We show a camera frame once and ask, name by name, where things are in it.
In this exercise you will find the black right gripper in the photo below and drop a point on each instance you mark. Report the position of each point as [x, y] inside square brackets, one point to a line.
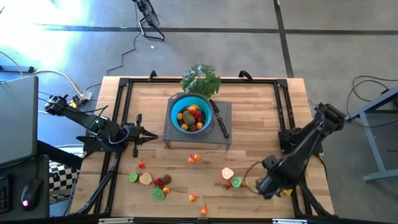
[270, 183]

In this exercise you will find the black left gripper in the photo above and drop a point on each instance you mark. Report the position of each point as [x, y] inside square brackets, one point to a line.
[136, 135]

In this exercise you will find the yellow toy lemon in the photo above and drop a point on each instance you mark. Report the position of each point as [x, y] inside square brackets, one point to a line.
[194, 106]
[288, 193]

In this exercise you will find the small orange toy fruit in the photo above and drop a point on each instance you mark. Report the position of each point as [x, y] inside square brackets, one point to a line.
[179, 116]
[191, 160]
[141, 165]
[197, 157]
[166, 190]
[192, 110]
[243, 184]

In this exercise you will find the blue collapsible colander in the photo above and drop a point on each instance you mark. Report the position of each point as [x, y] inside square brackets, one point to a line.
[174, 108]

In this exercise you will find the red toy apple half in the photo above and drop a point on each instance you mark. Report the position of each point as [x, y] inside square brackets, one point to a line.
[145, 179]
[227, 173]

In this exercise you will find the brown whole toy kiwi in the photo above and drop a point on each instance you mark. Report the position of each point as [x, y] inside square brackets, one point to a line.
[189, 117]

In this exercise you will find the brown toy kiwi half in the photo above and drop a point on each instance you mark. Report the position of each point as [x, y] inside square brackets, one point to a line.
[166, 179]

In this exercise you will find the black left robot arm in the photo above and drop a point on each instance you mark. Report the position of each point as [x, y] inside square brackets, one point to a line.
[77, 117]

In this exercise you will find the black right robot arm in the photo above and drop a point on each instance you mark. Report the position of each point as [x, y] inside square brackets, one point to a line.
[308, 143]

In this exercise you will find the grey perforated metal shelf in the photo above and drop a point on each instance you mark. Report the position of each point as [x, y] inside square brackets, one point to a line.
[186, 138]

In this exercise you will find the silver aluminium extrusion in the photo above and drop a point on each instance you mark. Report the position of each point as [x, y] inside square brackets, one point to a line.
[289, 221]
[115, 220]

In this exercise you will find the black kitchen knife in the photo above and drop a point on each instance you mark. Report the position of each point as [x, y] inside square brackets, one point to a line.
[219, 119]

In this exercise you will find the green plant in white pot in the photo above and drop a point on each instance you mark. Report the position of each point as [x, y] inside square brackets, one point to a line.
[200, 81]

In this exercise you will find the black white checkered board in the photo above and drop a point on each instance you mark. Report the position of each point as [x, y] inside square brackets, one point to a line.
[62, 180]

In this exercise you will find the grey metal stand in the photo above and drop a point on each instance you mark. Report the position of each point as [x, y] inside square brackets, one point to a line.
[372, 146]

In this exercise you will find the black floor fan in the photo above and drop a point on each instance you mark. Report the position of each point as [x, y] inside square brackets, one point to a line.
[150, 15]

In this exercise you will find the black computer mouse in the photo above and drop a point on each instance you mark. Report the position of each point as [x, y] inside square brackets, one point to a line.
[31, 193]

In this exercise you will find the dark desk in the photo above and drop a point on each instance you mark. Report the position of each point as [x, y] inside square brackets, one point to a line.
[18, 174]

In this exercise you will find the black keyboard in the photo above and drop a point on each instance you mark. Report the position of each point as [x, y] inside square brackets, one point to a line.
[4, 194]

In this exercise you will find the black table-level camera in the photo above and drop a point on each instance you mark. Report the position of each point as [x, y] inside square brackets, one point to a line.
[203, 221]

